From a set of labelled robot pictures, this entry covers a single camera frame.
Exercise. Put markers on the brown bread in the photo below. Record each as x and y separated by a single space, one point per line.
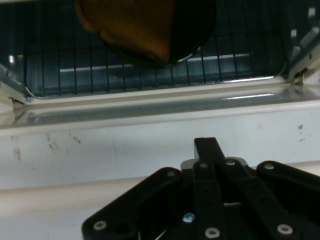
130 25

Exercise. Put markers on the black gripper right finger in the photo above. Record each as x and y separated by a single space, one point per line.
270 200

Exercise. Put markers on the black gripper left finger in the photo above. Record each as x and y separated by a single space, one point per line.
155 200

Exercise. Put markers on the cream toaster oven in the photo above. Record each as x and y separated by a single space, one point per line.
306 37

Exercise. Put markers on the black round plate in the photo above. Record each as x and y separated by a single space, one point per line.
192 25

